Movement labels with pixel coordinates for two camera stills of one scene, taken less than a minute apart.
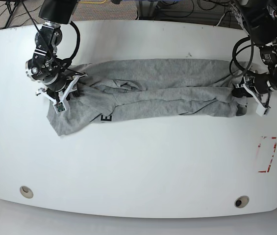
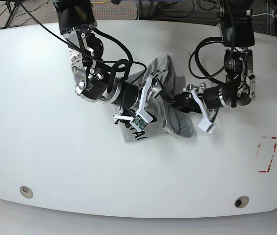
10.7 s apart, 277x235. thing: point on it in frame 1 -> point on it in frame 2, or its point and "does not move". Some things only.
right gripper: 259,90 -> 209,98
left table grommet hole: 26,192 does not move
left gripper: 61,97 -> 150,89
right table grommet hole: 241,201 does not move
